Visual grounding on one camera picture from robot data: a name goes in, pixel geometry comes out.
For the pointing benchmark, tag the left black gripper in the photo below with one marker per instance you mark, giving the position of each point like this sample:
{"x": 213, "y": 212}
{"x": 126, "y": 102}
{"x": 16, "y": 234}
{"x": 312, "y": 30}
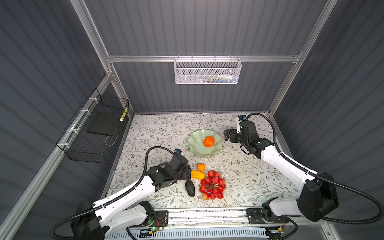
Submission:
{"x": 186, "y": 171}

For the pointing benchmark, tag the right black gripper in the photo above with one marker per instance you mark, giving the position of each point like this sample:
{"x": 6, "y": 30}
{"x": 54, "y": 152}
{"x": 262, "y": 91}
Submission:
{"x": 233, "y": 133}

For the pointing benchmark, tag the yellow fake fruit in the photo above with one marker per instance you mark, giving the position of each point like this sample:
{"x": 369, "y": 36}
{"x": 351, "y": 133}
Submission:
{"x": 198, "y": 175}

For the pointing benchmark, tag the dark fake avocado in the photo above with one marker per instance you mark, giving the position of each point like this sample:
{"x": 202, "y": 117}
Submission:
{"x": 190, "y": 188}

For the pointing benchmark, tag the small orange fake tangerine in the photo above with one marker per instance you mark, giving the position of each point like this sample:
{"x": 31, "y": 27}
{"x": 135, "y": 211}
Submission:
{"x": 201, "y": 167}

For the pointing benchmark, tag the green scalloped fruit bowl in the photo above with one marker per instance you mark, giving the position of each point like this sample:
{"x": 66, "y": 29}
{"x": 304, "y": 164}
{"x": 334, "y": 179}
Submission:
{"x": 196, "y": 143}

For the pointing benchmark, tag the large orange fake fruit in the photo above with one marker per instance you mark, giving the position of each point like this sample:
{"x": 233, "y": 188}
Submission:
{"x": 209, "y": 141}

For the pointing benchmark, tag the red fake grape bunch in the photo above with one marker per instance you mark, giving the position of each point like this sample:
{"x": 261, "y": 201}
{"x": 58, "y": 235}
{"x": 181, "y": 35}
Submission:
{"x": 213, "y": 186}

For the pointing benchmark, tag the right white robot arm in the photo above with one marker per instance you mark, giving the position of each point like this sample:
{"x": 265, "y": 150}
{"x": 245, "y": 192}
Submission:
{"x": 316, "y": 197}

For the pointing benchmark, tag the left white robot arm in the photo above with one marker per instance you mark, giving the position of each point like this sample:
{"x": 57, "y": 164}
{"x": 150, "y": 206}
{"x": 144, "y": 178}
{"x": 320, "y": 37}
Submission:
{"x": 127, "y": 208}

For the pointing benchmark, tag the floral table mat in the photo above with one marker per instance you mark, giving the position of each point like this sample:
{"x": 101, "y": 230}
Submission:
{"x": 249, "y": 181}

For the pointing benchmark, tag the items in white basket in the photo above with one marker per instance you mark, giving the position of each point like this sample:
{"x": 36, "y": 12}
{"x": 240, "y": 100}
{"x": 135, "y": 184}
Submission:
{"x": 220, "y": 79}

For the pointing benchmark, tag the yellow marker in basket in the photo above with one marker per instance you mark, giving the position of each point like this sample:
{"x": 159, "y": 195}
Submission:
{"x": 124, "y": 114}

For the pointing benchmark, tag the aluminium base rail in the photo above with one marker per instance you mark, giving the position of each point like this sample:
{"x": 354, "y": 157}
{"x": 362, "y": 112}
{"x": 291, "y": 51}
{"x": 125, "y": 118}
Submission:
{"x": 214, "y": 221}

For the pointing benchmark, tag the white wire mesh basket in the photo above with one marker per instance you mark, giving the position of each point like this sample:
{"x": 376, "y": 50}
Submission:
{"x": 189, "y": 71}

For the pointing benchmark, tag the black wire basket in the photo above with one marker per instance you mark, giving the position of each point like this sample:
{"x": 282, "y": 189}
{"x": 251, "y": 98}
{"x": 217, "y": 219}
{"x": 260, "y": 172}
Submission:
{"x": 96, "y": 132}

